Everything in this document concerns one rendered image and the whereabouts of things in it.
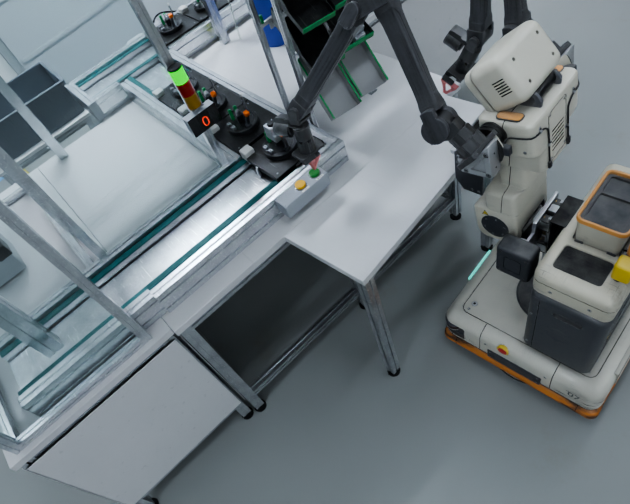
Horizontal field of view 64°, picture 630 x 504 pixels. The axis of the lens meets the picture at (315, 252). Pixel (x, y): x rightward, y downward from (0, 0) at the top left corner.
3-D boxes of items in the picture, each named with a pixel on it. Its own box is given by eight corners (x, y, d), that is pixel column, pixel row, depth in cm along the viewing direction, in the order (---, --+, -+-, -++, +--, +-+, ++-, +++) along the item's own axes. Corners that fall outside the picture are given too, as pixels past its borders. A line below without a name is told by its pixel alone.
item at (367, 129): (460, 88, 210) (460, 82, 207) (178, 336, 171) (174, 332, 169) (262, 14, 291) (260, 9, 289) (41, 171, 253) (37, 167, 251)
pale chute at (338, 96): (358, 104, 195) (362, 101, 191) (331, 121, 193) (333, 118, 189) (320, 40, 192) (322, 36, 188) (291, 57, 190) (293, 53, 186)
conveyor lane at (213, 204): (329, 161, 199) (323, 142, 192) (161, 303, 178) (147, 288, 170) (285, 135, 216) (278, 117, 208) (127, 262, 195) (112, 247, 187)
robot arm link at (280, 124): (296, 109, 157) (310, 100, 162) (266, 105, 162) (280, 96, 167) (300, 145, 164) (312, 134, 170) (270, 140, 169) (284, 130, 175)
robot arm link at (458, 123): (464, 134, 136) (470, 126, 139) (437, 108, 135) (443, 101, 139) (442, 155, 142) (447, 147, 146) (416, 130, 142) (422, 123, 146)
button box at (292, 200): (331, 183, 186) (327, 171, 181) (290, 219, 181) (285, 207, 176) (319, 175, 190) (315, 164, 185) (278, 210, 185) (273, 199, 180)
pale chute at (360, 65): (385, 82, 199) (388, 79, 195) (358, 99, 197) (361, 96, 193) (347, 20, 196) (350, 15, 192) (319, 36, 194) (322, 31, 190)
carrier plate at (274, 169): (324, 144, 192) (323, 140, 191) (278, 182, 186) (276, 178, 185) (286, 122, 206) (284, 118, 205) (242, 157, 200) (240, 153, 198)
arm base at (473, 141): (475, 159, 134) (499, 131, 138) (453, 138, 134) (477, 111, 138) (459, 171, 142) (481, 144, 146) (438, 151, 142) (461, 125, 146)
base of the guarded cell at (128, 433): (256, 413, 237) (170, 329, 170) (150, 516, 221) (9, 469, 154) (129, 263, 317) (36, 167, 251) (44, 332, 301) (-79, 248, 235)
